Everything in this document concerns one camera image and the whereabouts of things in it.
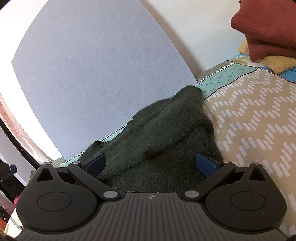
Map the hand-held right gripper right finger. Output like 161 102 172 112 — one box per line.
181 152 273 202

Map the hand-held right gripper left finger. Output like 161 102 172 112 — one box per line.
32 152 121 202

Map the dark green knit sweater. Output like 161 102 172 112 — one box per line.
77 85 226 193

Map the beige zigzag patterned bed sheet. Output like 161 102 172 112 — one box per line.
55 52 296 237

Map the grey-blue felt board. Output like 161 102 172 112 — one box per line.
11 0 204 160

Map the pink curtain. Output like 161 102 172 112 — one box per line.
0 93 55 164

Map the folded yellow knit sweater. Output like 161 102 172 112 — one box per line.
238 40 296 75

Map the folded red sweater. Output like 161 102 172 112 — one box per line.
231 0 296 62

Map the black curved frame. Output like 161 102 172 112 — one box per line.
0 117 41 173

